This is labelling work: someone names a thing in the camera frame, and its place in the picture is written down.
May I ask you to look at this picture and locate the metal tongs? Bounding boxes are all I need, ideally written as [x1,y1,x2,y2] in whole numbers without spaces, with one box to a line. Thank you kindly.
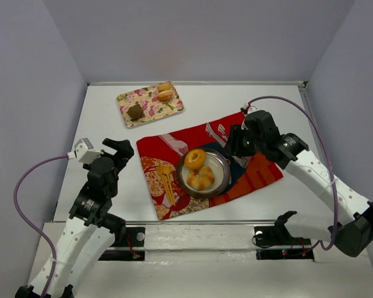
[205,123,249,168]

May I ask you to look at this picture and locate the orange ring bagel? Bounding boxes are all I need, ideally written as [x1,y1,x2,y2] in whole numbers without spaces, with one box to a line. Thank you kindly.
[184,149,206,170]

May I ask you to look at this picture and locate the striped twisted bread roll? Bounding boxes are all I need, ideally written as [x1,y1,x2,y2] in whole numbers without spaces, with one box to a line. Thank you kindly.
[186,166,215,191]

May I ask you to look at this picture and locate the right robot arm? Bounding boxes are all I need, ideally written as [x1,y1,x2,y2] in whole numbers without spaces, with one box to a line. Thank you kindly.
[224,109,373,257]

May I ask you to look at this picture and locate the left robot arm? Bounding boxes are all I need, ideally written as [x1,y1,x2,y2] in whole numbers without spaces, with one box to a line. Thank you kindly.
[13,138,134,297]

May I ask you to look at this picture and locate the brown chocolate bread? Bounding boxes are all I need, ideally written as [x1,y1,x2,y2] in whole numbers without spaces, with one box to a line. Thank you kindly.
[127,104,144,120]

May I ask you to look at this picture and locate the round metal plate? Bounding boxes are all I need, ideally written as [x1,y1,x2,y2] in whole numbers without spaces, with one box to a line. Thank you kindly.
[175,148,231,199]

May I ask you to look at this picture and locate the red patterned cloth mat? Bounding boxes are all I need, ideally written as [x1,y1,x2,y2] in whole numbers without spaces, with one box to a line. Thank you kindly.
[137,124,283,220]

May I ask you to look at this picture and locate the yellow plastic fork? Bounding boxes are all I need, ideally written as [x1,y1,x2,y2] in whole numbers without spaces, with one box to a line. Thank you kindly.
[157,164,175,205]

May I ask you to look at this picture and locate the floral serving tray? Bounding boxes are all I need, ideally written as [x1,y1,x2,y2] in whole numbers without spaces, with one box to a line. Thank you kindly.
[116,81,185,129]

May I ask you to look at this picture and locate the flat tan bun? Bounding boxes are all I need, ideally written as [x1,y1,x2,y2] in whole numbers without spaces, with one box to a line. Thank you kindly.
[157,89,174,102]

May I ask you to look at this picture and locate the pale round bun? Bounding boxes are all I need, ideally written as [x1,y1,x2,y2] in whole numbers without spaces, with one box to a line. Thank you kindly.
[157,81,172,92]

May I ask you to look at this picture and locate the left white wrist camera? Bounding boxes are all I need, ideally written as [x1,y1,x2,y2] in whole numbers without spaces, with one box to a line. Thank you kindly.
[67,138,103,165]

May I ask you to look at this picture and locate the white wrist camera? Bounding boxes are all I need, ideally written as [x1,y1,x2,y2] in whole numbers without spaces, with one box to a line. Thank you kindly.
[241,103,258,130]
[67,138,103,165]

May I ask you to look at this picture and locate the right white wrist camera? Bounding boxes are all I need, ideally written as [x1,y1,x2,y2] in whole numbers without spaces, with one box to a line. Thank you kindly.
[241,103,258,130]

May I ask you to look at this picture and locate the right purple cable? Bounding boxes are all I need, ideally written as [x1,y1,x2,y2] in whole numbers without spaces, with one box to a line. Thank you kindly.
[245,95,341,251]

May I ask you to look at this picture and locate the purple cable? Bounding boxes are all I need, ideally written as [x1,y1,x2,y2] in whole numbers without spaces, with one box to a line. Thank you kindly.
[245,95,341,251]
[13,155,74,298]

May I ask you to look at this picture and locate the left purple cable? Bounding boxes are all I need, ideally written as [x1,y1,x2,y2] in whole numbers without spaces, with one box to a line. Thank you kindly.
[13,155,74,298]

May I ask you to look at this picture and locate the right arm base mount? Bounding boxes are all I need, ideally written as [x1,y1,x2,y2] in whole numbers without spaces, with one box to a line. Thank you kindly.
[252,225,315,260]

